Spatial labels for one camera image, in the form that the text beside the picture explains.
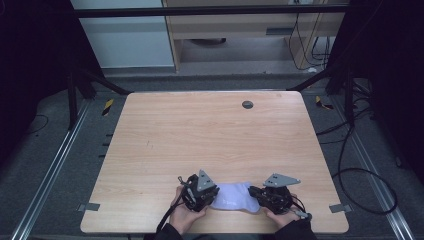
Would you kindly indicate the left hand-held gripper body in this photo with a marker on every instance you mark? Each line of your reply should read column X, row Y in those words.
column 196, row 196

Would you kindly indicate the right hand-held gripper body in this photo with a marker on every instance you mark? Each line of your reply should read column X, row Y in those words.
column 278, row 200

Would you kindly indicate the person's right hand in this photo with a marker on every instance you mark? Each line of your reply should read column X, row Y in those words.
column 283, row 220

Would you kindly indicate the person's left hand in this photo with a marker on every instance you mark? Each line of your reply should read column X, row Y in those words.
column 183, row 216

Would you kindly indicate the grey round table grommet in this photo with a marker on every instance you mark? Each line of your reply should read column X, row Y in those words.
column 247, row 104

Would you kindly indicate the yellow black striped tape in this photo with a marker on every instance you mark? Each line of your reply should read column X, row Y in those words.
column 322, row 103
column 107, row 107

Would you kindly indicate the black metal stand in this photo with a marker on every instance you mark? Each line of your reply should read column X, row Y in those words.
column 349, row 96
column 72, row 100

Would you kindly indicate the light wooden desk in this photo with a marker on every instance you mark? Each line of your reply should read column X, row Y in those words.
column 240, row 26

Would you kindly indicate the white cabinet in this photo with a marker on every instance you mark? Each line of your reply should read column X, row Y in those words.
column 130, row 43

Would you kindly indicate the black curtain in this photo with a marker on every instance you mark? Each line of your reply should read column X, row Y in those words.
column 33, row 66
column 393, row 66

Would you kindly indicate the aluminium floor rail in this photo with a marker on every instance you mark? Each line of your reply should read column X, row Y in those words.
column 376, row 186
column 50, row 180

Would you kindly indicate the black frame crossbar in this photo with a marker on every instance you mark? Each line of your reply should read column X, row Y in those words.
column 206, row 11

